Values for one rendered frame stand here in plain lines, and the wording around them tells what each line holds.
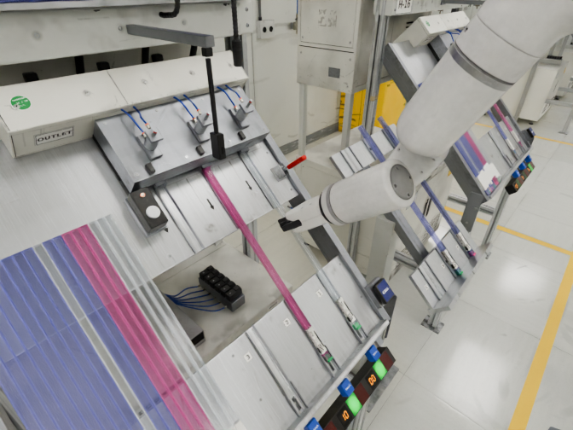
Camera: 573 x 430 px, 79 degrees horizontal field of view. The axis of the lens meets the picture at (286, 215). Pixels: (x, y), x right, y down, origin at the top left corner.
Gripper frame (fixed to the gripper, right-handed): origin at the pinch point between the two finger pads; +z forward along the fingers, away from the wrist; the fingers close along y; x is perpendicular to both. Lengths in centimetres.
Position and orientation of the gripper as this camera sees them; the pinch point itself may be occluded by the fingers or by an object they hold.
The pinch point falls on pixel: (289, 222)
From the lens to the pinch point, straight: 82.0
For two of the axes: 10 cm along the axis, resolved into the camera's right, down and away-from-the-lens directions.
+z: -5.8, 2.2, 7.8
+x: 4.6, 8.8, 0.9
